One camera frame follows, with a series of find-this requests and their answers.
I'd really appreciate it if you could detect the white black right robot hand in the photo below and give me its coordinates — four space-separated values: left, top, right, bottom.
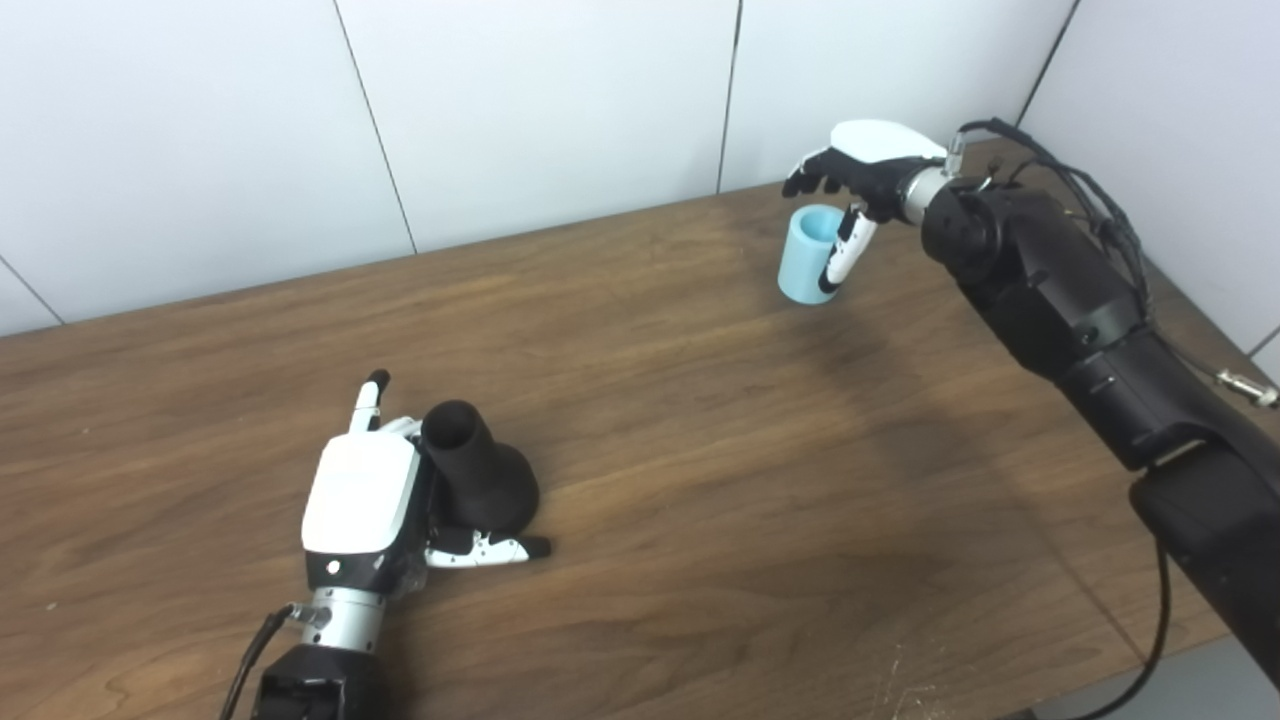
782 120 948 296

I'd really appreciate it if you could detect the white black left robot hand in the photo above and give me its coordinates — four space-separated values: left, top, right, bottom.
301 369 552 599

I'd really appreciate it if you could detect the black funnel-shaped nozzle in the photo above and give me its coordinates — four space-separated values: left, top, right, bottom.
420 399 542 535

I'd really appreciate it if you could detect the light blue cylinder cup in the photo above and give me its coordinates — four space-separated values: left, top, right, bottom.
777 203 848 306

